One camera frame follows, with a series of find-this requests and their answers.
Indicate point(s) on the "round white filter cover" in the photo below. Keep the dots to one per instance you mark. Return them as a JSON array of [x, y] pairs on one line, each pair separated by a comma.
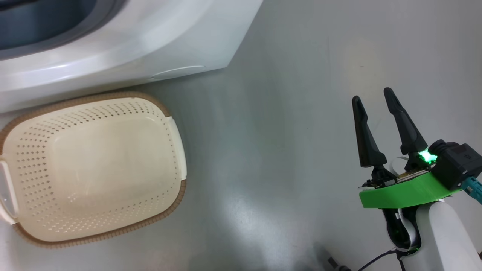
[[179, 72]]

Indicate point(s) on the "white front-load washing machine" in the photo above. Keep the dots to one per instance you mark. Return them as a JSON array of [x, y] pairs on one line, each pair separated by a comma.
[[169, 37]]

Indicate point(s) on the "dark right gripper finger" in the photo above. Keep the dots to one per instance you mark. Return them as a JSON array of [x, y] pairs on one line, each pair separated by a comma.
[[408, 131], [369, 143]]

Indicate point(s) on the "teal right camera connector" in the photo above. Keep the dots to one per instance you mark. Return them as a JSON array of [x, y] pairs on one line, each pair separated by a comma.
[[474, 188]]

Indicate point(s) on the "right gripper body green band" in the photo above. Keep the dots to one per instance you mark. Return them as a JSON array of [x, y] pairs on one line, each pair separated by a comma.
[[406, 195]]

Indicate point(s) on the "cream perforated laundry basket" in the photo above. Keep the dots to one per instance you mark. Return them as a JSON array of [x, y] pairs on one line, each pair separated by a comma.
[[94, 169]]

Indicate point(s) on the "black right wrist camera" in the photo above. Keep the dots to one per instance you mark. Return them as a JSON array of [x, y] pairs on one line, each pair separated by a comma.
[[457, 165]]

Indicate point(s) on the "grey rubber door gasket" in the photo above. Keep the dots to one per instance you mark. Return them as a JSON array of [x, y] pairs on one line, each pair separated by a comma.
[[105, 22]]

